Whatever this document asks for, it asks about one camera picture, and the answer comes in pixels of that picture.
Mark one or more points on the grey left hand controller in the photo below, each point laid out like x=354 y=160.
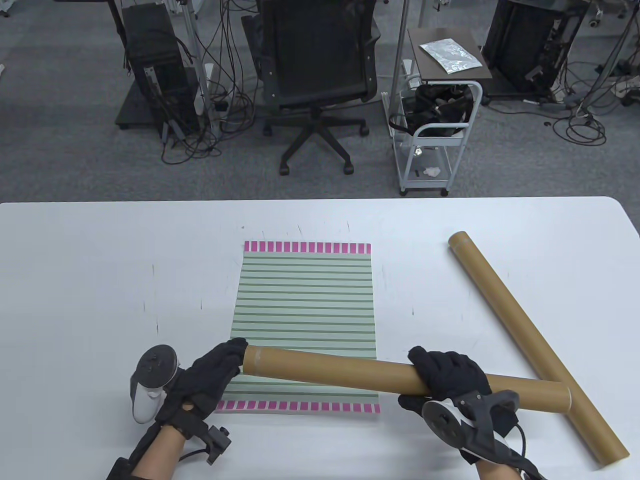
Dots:
x=152 y=370

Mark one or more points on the person's right forearm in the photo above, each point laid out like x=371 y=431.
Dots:
x=495 y=472

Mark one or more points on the person's left forearm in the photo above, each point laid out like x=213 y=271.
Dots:
x=155 y=460

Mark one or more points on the green striped mouse pad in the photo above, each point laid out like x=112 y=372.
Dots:
x=305 y=300

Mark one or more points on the person's right hand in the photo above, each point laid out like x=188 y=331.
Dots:
x=450 y=375

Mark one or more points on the black equipment rack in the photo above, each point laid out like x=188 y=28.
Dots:
x=530 y=45

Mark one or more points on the brown side table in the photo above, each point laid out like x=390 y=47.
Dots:
x=435 y=67

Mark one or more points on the black bag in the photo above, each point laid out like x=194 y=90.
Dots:
x=440 y=107

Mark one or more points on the grey right hand controller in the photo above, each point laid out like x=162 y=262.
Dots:
x=442 y=422

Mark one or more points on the person's left hand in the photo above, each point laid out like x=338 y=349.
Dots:
x=205 y=385

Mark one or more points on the silver plastic bag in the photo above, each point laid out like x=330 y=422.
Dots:
x=450 y=55

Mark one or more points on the brown cardboard mailing tube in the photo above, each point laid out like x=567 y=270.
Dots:
x=340 y=372
x=500 y=295

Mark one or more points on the grey hand controller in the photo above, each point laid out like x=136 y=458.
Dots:
x=152 y=370
x=442 y=422

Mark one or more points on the white wheeled utility cart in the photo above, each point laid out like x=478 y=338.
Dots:
x=430 y=150

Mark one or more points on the crumpled white paper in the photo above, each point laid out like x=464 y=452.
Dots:
x=432 y=172

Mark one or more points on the black computer tower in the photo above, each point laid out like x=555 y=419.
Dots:
x=150 y=55

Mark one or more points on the black mesh office chair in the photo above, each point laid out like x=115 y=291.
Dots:
x=320 y=55

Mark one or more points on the metal pole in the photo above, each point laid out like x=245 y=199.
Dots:
x=400 y=50

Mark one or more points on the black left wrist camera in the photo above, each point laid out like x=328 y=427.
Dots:
x=217 y=442

